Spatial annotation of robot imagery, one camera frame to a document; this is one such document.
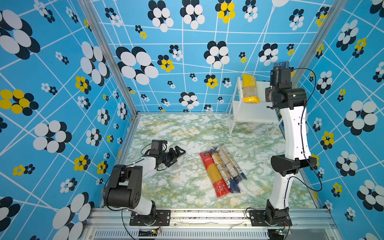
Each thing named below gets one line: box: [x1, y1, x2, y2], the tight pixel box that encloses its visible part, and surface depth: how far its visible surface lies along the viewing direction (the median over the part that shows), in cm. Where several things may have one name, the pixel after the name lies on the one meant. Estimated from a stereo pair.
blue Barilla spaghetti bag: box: [273, 60, 290, 68], surface depth 78 cm
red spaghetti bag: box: [200, 151, 231, 198], surface depth 86 cm
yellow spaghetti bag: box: [242, 73, 260, 104], surface depth 83 cm
